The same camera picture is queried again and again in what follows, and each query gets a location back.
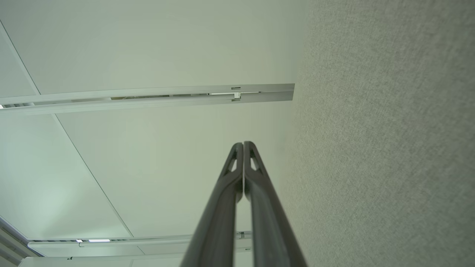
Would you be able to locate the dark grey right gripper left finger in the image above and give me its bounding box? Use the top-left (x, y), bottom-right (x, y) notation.
top-left (180, 142), bottom-right (244, 267)

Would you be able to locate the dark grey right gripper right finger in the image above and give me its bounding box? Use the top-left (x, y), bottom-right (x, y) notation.
top-left (244, 141), bottom-right (308, 267)

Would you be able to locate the grey double partition post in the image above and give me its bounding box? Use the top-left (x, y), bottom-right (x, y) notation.
top-left (0, 83), bottom-right (295, 115)

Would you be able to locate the grey top frame rail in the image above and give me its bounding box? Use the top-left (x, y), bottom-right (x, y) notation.
top-left (0, 216), bottom-right (45, 266)

